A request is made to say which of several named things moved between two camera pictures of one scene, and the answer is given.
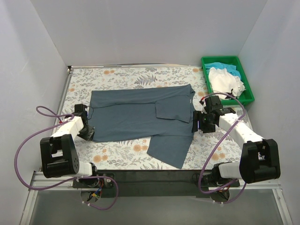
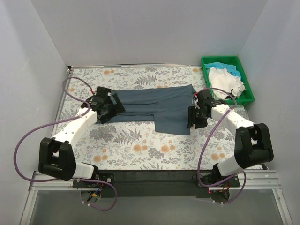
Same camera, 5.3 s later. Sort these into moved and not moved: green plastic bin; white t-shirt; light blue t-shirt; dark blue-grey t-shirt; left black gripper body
Moved: dark blue-grey t-shirt; left black gripper body
Not moved: white t-shirt; green plastic bin; light blue t-shirt
